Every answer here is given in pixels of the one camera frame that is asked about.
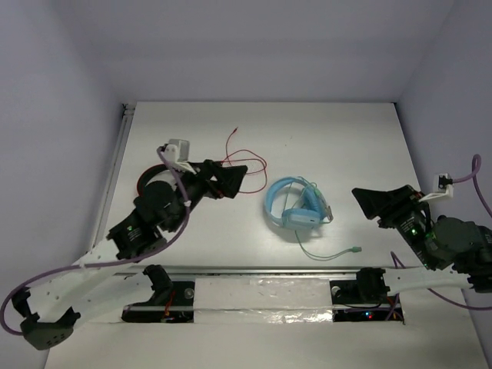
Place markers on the red and black headphones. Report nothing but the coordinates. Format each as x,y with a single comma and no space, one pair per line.
146,176

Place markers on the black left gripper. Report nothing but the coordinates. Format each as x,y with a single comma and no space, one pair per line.
210,175

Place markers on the aluminium rail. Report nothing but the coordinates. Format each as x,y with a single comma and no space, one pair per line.
239,271

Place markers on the light blue headphones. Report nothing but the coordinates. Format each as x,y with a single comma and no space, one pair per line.
305,207

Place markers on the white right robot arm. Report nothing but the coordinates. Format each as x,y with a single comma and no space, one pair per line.
453,253

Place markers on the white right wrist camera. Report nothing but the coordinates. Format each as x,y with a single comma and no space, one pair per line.
443,189

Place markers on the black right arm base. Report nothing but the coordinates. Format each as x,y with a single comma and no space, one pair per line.
365,298

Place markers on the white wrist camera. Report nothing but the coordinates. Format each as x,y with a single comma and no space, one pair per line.
174,154
443,189

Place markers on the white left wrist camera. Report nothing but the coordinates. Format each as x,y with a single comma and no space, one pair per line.
174,154

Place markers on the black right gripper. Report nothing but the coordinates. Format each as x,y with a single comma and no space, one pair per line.
400,200

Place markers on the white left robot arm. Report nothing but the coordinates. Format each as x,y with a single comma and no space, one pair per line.
55,303

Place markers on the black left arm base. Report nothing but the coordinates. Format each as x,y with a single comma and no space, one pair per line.
171,302

